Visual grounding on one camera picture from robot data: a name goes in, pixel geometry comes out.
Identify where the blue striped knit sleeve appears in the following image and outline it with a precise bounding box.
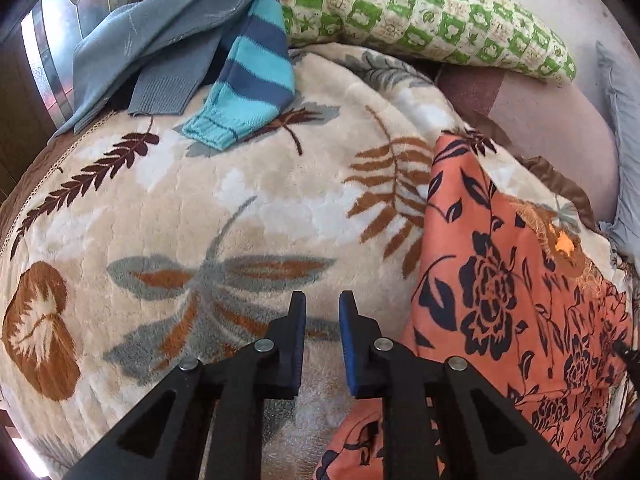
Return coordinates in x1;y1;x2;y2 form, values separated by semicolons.
181;0;296;152

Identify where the green checked pillow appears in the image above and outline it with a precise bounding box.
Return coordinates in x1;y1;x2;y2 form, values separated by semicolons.
275;0;577;85

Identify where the light grey pillow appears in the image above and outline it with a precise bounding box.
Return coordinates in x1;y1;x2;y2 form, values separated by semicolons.
595;40;640;256

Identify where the metal framed window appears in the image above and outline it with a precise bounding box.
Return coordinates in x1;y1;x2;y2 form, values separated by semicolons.
20;0;132;128

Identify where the orange floral garment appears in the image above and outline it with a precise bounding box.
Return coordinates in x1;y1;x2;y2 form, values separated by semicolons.
315;132;637;480

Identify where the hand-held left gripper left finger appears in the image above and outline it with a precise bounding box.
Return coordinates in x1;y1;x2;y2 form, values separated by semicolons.
62;291;307;480

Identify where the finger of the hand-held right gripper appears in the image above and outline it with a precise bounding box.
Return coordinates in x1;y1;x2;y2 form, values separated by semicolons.
616;340;640;367

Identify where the beige leaf print blanket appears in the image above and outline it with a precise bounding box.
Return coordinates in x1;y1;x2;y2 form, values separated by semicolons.
0;42;637;480

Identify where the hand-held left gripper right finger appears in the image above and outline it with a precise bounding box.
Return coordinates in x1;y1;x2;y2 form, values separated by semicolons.
338;290;581;480

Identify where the grey-blue garment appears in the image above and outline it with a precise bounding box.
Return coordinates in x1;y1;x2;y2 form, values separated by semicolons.
50;0;311;136

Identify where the pink quilted mattress cover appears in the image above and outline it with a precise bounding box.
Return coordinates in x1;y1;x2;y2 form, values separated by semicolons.
435;62;623;223

